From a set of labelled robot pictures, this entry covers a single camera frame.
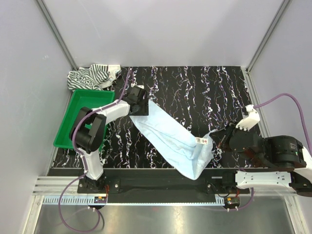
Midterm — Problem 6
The striped green white towel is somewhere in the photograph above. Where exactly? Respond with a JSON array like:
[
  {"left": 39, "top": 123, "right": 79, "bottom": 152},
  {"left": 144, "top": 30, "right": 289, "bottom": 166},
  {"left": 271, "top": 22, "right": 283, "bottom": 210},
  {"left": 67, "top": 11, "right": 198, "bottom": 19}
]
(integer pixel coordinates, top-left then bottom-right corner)
[{"left": 67, "top": 64, "right": 121, "bottom": 91}]

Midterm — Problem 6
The light blue towel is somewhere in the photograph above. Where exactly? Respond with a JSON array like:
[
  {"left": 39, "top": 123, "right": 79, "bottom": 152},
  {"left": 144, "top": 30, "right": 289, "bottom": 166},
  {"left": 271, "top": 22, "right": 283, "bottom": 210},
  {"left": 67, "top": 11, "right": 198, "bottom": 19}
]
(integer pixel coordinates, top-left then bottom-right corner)
[{"left": 130, "top": 100, "right": 213, "bottom": 180}]

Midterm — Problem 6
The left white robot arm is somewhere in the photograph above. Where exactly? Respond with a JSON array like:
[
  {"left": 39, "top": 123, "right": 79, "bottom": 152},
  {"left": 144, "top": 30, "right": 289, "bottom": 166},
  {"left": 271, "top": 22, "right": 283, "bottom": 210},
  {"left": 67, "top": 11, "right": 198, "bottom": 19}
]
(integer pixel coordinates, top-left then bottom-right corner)
[{"left": 69, "top": 85, "right": 149, "bottom": 193}]

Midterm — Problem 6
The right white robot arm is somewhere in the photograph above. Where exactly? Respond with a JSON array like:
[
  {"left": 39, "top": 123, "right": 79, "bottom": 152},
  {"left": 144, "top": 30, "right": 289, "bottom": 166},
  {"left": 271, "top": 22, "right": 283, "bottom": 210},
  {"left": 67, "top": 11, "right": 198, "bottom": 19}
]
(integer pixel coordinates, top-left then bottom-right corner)
[{"left": 212, "top": 122, "right": 312, "bottom": 197}]

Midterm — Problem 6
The green plastic tray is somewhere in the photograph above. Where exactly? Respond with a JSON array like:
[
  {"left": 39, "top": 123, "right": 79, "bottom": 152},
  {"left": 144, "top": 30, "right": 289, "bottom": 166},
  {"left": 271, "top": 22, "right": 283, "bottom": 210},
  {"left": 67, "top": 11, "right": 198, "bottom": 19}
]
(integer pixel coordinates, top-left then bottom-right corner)
[{"left": 53, "top": 88, "right": 116, "bottom": 151}]

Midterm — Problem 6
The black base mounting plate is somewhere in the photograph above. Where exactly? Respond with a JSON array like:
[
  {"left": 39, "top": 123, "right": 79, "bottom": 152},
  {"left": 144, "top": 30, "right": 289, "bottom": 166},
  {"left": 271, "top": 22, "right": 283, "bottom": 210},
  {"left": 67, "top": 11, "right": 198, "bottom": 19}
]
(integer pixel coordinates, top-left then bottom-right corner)
[{"left": 78, "top": 169, "right": 249, "bottom": 204}]

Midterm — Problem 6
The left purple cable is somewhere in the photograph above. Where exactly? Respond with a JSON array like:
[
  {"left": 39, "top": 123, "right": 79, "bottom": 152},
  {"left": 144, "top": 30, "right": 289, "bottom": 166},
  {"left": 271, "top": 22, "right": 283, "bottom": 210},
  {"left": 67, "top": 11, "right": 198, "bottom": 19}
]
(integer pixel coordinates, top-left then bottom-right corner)
[{"left": 58, "top": 68, "right": 135, "bottom": 232}]

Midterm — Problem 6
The purple cable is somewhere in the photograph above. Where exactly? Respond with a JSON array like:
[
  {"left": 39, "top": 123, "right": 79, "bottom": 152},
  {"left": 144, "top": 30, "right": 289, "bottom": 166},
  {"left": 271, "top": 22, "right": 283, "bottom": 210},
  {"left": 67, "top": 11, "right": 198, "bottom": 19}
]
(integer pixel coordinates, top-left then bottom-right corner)
[
  {"left": 237, "top": 94, "right": 312, "bottom": 212},
  {"left": 58, "top": 68, "right": 135, "bottom": 232}
]

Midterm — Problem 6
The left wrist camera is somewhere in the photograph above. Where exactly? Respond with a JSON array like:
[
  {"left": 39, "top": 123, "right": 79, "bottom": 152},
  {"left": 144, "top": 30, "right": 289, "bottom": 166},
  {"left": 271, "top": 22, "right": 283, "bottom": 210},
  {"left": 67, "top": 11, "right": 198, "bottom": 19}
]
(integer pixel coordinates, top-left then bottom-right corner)
[{"left": 131, "top": 83, "right": 144, "bottom": 89}]

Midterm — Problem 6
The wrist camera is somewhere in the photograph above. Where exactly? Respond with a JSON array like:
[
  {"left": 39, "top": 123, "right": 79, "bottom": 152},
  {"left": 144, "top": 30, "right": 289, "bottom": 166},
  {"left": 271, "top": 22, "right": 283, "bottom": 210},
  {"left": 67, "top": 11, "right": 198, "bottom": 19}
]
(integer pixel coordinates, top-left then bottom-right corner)
[
  {"left": 131, "top": 83, "right": 144, "bottom": 89},
  {"left": 235, "top": 104, "right": 260, "bottom": 131}
]

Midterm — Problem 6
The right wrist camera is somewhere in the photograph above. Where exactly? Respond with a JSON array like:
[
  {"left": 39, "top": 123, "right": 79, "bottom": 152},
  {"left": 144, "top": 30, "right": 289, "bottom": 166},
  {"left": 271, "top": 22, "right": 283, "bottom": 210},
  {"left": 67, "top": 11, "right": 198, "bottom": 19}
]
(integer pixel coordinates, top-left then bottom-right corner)
[{"left": 235, "top": 104, "right": 260, "bottom": 131}]

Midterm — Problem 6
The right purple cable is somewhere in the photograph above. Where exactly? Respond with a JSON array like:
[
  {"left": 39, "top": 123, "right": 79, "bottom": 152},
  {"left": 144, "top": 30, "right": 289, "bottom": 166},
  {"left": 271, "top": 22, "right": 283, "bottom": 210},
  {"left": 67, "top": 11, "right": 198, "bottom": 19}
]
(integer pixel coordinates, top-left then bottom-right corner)
[{"left": 237, "top": 94, "right": 312, "bottom": 212}]

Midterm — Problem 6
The right aluminium frame post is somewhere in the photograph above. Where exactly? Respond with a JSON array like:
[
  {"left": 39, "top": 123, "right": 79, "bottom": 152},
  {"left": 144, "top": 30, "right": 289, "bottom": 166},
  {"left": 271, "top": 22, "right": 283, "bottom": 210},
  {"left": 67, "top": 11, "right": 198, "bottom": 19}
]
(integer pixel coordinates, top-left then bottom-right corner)
[{"left": 245, "top": 0, "right": 293, "bottom": 74}]

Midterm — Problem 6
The aluminium frame post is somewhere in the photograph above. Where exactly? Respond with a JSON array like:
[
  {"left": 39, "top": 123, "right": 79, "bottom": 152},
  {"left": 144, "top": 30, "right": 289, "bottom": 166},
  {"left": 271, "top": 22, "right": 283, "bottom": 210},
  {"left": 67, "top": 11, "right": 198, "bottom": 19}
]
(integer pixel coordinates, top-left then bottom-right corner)
[
  {"left": 35, "top": 0, "right": 78, "bottom": 71},
  {"left": 245, "top": 0, "right": 293, "bottom": 74}
]

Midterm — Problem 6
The left aluminium frame post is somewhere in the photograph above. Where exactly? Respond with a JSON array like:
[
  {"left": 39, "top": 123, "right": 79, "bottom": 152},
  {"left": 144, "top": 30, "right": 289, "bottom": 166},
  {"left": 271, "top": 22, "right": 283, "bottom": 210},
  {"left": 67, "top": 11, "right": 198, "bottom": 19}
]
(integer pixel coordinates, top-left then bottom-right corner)
[{"left": 35, "top": 0, "right": 78, "bottom": 71}]

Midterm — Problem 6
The white slotted cable duct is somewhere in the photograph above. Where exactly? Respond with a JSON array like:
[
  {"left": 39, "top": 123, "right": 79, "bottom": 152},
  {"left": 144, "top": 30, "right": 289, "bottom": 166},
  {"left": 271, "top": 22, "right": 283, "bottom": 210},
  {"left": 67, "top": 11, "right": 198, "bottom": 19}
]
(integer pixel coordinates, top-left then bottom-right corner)
[{"left": 43, "top": 195, "right": 225, "bottom": 206}]

